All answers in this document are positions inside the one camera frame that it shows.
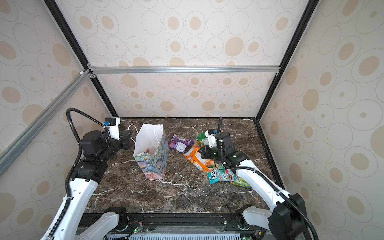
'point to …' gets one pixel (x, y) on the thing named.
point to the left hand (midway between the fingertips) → (134, 128)
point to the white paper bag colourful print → (151, 150)
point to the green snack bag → (201, 136)
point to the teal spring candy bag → (220, 173)
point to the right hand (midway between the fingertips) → (199, 149)
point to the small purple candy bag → (181, 144)
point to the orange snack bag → (194, 157)
